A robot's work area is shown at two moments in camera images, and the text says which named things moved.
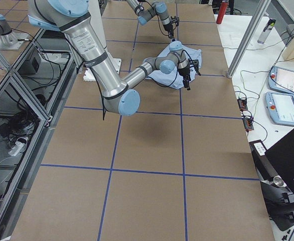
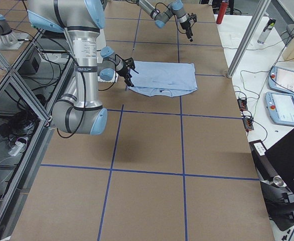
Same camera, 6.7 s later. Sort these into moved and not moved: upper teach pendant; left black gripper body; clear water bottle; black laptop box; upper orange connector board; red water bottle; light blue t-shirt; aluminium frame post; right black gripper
Moved: right black gripper; left black gripper body; light blue t-shirt
Not moved: aluminium frame post; upper teach pendant; red water bottle; black laptop box; clear water bottle; upper orange connector board
